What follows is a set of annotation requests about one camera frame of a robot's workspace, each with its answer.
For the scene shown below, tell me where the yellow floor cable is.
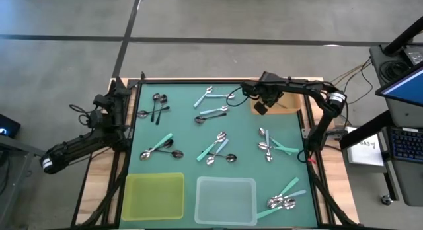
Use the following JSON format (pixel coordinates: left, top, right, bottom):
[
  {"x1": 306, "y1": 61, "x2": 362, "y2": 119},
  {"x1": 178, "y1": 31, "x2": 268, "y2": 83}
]
[{"x1": 325, "y1": 59, "x2": 373, "y2": 89}]

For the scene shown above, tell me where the black stand pole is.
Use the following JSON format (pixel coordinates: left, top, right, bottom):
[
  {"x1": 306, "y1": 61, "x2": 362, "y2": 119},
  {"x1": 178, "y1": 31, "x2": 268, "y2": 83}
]
[{"x1": 382, "y1": 15, "x2": 423, "y2": 56}]

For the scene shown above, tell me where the black aluminium table frame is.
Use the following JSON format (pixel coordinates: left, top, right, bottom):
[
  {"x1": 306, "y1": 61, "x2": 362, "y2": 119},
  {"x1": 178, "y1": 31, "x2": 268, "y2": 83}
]
[{"x1": 71, "y1": 71, "x2": 361, "y2": 230}]

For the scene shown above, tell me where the black device with blue light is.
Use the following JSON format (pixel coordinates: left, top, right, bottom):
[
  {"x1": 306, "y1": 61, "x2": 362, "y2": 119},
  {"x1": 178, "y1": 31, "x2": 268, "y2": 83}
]
[{"x1": 0, "y1": 113, "x2": 21, "y2": 139}]

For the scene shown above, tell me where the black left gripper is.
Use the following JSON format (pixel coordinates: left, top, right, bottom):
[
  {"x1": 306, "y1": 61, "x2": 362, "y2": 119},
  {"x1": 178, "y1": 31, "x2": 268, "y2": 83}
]
[{"x1": 93, "y1": 77, "x2": 132, "y2": 125}]

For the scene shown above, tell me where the black hub box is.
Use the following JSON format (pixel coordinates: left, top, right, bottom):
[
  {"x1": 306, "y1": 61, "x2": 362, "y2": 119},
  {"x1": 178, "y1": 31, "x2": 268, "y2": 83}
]
[{"x1": 325, "y1": 127, "x2": 348, "y2": 139}]

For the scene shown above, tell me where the black keyboard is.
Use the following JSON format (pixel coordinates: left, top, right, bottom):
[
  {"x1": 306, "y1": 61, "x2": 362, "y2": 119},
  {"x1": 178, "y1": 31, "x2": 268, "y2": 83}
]
[{"x1": 389, "y1": 126, "x2": 423, "y2": 164}]

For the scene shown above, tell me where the orange plastic bin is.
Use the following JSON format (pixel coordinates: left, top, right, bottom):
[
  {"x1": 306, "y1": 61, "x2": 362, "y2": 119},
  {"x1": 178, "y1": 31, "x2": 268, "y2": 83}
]
[{"x1": 249, "y1": 77, "x2": 302, "y2": 116}]

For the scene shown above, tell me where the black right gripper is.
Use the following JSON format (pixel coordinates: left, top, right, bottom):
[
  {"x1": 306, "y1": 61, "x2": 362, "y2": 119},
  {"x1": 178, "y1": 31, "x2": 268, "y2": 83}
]
[{"x1": 241, "y1": 71, "x2": 286, "y2": 116}]

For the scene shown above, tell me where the yellow-green plastic bin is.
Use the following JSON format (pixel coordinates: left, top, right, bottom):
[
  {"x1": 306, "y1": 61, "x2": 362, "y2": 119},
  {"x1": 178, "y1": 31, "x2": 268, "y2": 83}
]
[{"x1": 120, "y1": 172, "x2": 185, "y2": 221}]

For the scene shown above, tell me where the white paper sheet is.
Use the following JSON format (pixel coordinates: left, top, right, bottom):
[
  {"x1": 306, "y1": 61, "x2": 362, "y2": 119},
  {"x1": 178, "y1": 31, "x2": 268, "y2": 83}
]
[{"x1": 346, "y1": 125, "x2": 385, "y2": 167}]

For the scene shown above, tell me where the monitor with blue screen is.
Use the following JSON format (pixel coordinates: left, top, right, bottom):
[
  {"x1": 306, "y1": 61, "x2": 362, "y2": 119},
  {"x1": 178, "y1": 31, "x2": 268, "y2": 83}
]
[{"x1": 375, "y1": 61, "x2": 423, "y2": 108}]

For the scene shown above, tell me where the black floor cable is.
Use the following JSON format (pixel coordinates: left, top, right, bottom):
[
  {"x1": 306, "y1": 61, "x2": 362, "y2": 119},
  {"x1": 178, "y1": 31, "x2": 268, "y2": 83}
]
[{"x1": 343, "y1": 57, "x2": 375, "y2": 106}]

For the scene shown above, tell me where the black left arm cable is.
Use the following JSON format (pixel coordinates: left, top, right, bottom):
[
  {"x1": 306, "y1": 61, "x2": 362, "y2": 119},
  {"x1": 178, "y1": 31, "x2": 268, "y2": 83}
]
[{"x1": 68, "y1": 103, "x2": 100, "y2": 127}]

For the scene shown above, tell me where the green table mat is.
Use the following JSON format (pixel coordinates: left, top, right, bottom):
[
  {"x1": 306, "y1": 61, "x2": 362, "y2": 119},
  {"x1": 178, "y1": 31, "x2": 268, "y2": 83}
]
[{"x1": 118, "y1": 83, "x2": 319, "y2": 229}]

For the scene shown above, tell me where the gray side cart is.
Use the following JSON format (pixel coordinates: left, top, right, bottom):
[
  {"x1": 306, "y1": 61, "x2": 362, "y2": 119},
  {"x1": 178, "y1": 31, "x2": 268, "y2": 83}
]
[{"x1": 0, "y1": 134, "x2": 55, "y2": 230}]

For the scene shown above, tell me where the gray equipment cart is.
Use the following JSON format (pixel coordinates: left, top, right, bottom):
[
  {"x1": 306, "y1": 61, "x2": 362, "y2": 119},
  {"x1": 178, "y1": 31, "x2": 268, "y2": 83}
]
[{"x1": 369, "y1": 44, "x2": 423, "y2": 207}]

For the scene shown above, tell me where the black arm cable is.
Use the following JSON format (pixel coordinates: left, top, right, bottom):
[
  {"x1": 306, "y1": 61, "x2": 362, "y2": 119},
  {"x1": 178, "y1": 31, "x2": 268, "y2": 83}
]
[
  {"x1": 68, "y1": 103, "x2": 100, "y2": 127},
  {"x1": 227, "y1": 86, "x2": 250, "y2": 108}
]

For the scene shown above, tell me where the black stand beam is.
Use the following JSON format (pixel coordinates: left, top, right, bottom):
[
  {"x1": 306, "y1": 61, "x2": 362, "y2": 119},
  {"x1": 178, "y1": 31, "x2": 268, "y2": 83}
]
[{"x1": 339, "y1": 110, "x2": 395, "y2": 151}]

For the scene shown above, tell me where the black power adapter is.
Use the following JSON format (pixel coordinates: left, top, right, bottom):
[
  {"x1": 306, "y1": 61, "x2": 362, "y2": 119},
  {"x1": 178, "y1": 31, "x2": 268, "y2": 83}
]
[{"x1": 402, "y1": 45, "x2": 423, "y2": 67}]

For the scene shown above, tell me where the clear plastic bin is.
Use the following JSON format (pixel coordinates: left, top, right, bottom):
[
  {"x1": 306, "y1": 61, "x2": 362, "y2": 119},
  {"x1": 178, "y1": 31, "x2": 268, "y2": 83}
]
[{"x1": 194, "y1": 176, "x2": 258, "y2": 226}]

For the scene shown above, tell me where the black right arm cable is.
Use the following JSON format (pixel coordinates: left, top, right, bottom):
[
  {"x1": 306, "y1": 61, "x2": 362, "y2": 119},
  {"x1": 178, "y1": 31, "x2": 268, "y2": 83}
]
[{"x1": 227, "y1": 86, "x2": 250, "y2": 108}]

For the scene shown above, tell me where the coiled black cable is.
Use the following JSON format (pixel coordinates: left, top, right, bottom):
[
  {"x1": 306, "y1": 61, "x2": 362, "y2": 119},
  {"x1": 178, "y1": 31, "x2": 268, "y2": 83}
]
[{"x1": 379, "y1": 59, "x2": 403, "y2": 81}]

